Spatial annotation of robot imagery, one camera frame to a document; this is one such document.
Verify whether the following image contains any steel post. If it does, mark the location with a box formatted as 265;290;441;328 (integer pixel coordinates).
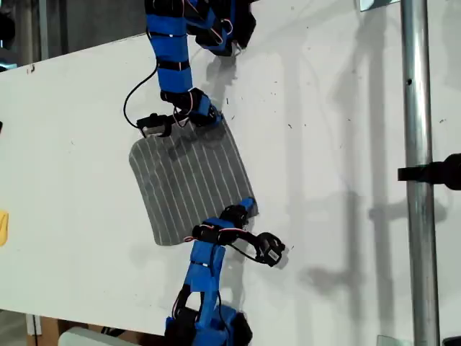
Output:
399;0;442;346

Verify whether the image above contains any black camera cable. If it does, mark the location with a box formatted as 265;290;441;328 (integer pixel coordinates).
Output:
228;234;263;262
122;63;160;130

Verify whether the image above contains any yellow object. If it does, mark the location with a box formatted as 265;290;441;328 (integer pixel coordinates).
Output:
0;210;10;247

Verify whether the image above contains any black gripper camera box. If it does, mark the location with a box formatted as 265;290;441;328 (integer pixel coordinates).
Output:
256;231;287;268
137;112;171;139

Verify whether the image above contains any grey white-striped towel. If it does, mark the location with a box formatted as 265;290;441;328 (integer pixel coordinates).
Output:
128;114;260;247

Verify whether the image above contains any metal bracket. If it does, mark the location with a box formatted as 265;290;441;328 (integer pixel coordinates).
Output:
354;0;399;13

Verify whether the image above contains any black clamp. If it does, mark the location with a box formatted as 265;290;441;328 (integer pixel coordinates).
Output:
397;153;461;192

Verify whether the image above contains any white box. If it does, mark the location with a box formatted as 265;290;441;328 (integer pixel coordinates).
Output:
58;326;142;346

